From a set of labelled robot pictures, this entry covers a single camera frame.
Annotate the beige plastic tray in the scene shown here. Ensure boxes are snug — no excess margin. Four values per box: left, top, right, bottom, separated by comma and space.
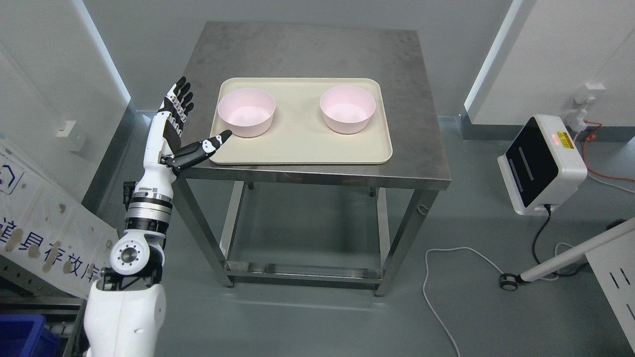
210, 77, 392, 166

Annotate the white perforated panel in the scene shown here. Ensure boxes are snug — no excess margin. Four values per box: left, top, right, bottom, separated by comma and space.
585, 237, 635, 349

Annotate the white wall switch box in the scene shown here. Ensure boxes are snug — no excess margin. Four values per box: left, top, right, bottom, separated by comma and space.
56, 120, 88, 152

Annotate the white wheeled stand leg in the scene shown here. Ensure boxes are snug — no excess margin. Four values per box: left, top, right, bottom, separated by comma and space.
499, 218, 635, 292

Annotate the blue storage bin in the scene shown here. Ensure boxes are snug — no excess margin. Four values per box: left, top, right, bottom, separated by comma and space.
0, 314, 61, 357

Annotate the metal shelf rack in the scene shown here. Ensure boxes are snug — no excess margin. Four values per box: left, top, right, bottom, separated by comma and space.
0, 257, 88, 357

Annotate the white wall socket plug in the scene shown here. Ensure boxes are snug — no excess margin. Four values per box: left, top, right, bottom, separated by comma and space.
564, 83, 606, 134

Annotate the white black box device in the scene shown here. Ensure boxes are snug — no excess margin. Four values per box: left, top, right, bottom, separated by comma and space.
497, 115, 588, 216

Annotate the white sign with text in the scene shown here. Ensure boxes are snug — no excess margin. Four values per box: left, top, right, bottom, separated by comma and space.
0, 139, 119, 298

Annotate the black power cable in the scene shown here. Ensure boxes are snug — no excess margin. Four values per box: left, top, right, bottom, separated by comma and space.
532, 204, 591, 277

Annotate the white floor cable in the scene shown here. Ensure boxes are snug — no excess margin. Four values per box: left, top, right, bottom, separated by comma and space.
422, 246, 506, 357

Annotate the pink bowl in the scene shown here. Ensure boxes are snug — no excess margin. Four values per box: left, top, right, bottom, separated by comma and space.
216, 88, 276, 138
319, 85, 377, 135

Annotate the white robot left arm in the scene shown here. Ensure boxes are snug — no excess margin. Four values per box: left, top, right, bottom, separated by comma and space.
83, 164, 176, 357

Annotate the orange cable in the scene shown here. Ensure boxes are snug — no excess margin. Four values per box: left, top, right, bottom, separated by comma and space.
581, 121, 635, 181

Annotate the stainless steel table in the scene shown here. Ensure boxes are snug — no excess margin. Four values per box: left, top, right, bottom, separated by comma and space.
175, 22, 451, 298

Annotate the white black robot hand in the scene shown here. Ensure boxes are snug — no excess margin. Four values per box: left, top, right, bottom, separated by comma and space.
143, 76, 232, 174

